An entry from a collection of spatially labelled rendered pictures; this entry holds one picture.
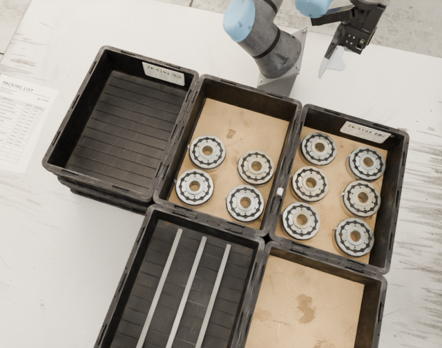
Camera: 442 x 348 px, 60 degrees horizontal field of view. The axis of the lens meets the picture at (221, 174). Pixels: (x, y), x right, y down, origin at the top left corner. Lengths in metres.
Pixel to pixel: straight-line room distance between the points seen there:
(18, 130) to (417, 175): 1.31
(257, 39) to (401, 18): 1.71
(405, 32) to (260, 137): 1.74
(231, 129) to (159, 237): 0.38
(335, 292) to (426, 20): 2.11
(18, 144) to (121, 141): 0.38
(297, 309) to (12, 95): 1.13
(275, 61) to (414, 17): 1.71
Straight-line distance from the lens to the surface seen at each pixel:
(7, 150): 1.40
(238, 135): 1.14
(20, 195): 1.33
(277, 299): 1.04
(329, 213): 1.11
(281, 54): 1.22
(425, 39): 2.76
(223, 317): 1.02
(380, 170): 1.17
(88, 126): 1.20
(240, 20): 1.15
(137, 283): 1.04
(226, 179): 1.08
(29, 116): 1.43
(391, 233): 1.04
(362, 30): 1.06
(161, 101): 1.19
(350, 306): 1.08
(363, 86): 1.48
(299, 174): 1.09
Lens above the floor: 1.85
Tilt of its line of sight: 70 degrees down
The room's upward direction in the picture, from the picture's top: 7 degrees clockwise
